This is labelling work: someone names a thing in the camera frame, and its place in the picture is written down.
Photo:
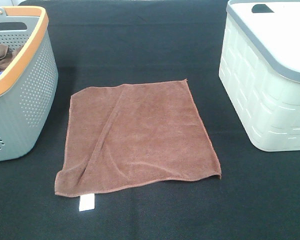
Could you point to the brown microfibre towel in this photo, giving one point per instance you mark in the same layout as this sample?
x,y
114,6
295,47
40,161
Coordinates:
x,y
133,135

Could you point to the brown towel in basket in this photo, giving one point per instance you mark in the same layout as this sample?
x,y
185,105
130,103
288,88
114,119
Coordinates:
x,y
7,56

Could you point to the white lidded storage basket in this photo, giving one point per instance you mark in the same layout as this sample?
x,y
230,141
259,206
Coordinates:
x,y
260,70

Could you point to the grey perforated laundry basket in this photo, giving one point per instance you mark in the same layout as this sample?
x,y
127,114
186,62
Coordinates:
x,y
29,82

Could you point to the black table cloth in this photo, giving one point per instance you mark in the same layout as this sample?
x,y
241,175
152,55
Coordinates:
x,y
112,42

